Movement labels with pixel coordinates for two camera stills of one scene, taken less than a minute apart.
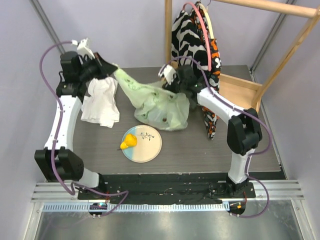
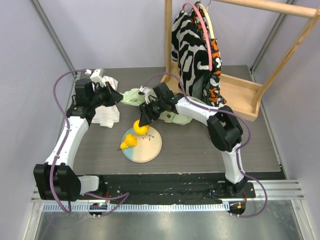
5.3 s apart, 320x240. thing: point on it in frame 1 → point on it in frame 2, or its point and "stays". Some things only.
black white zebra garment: [188, 47] stays
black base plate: [168, 188] stays
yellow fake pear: [130, 140] stays
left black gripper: [106, 68] → [114, 97]
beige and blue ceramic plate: [149, 145] stays
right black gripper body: [180, 85] → [146, 112]
